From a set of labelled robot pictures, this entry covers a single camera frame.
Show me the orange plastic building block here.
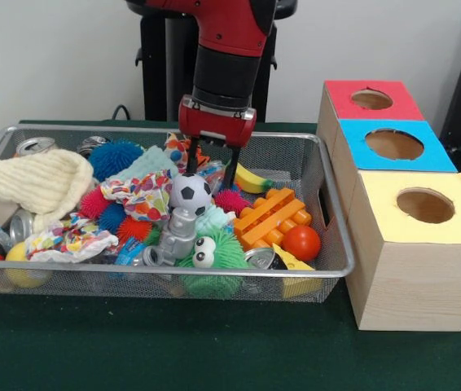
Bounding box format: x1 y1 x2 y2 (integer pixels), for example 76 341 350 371
233 188 313 250

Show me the crushed silver can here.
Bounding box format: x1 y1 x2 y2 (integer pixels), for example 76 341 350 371
15 137 59 157

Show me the black cable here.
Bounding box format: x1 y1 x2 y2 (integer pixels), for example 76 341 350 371
112 103 134 122

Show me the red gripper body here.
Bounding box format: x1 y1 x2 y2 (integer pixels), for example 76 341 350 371
178 94 257 149

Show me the blue spiky ball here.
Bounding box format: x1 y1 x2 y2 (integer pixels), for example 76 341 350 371
89 140 147 182

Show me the black and white soccer ball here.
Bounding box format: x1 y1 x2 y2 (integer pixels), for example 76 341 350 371
169 174 213 216

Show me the clear plastic packet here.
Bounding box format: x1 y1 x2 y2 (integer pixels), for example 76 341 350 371
200 161 226 187

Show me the yellow banana toy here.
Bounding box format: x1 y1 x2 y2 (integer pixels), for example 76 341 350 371
234 162 274 195

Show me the wire mesh bin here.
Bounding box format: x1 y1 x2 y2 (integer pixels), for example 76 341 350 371
0 124 356 305

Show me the red ball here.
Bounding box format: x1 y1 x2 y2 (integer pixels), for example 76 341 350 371
282 226 322 262

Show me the wooden box with three holes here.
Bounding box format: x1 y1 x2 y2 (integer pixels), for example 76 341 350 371
316 79 461 332

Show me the grey robot toy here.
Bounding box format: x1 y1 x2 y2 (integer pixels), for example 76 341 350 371
143 206 202 268

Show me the green fuzzy toy with eyes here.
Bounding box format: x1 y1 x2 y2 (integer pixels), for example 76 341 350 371
175 227 249 299

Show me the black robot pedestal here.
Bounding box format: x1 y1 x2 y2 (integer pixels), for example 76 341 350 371
127 0 298 123

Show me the cream waffle cloth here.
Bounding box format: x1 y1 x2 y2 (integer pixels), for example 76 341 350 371
0 147 99 231

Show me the yellow cheese wedge toy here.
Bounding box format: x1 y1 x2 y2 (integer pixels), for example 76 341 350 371
271 243 323 298

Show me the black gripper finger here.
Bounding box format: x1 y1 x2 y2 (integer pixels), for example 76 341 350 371
222 146 242 191
185 140 201 177

